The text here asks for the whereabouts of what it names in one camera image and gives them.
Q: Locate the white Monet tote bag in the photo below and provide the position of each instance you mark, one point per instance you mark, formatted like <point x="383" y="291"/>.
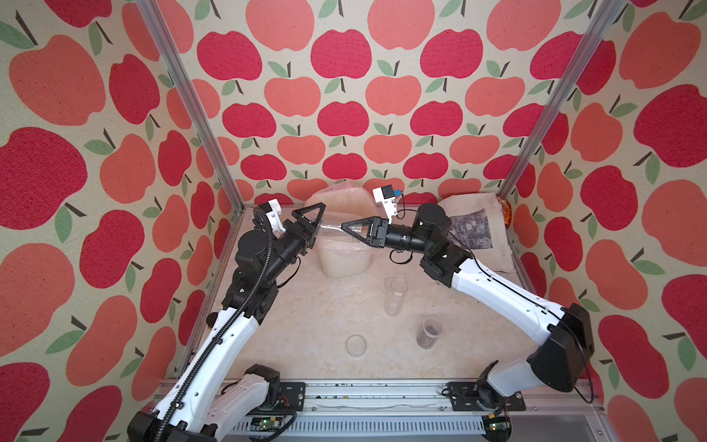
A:
<point x="477" y="221"/>

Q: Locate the tall clear jar of rosebuds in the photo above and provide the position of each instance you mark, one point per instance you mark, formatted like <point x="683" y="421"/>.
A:
<point x="396" y="291"/>

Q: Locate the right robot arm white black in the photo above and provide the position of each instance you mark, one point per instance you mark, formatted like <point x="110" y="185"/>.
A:
<point x="563" y="335"/>

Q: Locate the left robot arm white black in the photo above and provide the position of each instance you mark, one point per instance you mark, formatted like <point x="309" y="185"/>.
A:
<point x="195" y="409"/>

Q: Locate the right aluminium corner post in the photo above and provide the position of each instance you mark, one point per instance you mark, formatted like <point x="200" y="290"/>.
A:
<point x="599" y="25"/>

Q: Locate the aluminium front rail frame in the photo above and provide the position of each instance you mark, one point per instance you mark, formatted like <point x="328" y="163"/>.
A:
<point x="415" y="410"/>

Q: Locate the aluminium corner post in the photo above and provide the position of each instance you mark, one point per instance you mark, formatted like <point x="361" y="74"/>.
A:
<point x="159" y="31"/>
<point x="599" y="25"/>

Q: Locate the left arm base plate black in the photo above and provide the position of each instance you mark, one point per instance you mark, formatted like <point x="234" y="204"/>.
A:
<point x="289" y="398"/>

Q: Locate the left aluminium corner post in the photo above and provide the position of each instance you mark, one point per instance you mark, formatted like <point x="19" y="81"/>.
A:
<point x="159" y="31"/>

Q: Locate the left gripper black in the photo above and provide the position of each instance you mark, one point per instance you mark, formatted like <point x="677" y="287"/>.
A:
<point x="308" y="238"/>

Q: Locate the cream trash bin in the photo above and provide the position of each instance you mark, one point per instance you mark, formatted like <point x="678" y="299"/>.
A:
<point x="336" y="266"/>

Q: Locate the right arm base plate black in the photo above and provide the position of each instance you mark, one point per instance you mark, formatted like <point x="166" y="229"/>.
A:
<point x="464" y="397"/>

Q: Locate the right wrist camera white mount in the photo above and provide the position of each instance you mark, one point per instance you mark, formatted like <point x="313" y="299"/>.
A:
<point x="387" y="197"/>

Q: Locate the orange snack packet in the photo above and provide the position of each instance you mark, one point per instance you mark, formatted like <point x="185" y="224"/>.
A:
<point x="507" y="211"/>

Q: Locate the brown jar black lid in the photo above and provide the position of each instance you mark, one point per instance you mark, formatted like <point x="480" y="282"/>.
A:
<point x="211" y="319"/>

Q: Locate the pink plastic bin liner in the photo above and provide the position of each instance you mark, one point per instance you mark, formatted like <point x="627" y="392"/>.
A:
<point x="344" y="202"/>

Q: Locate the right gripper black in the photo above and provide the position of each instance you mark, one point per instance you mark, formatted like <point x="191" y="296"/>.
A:
<point x="375" y="231"/>

